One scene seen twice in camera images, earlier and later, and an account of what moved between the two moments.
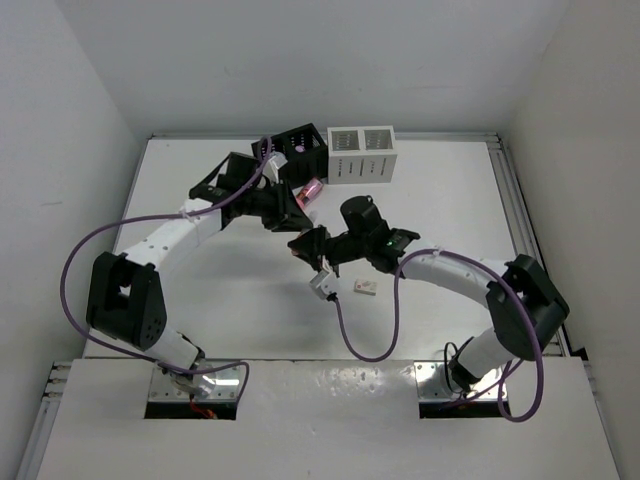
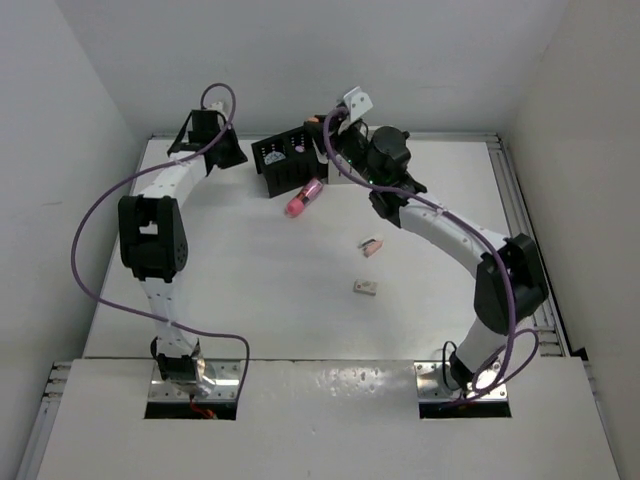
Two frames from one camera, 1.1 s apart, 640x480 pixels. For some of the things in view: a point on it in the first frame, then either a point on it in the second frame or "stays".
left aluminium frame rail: (45, 420) stays
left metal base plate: (226, 387) stays
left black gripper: (287, 215) → (237, 156)
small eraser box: (365, 286) stays
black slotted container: (306, 151) stays
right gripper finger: (311, 245) → (314, 132)
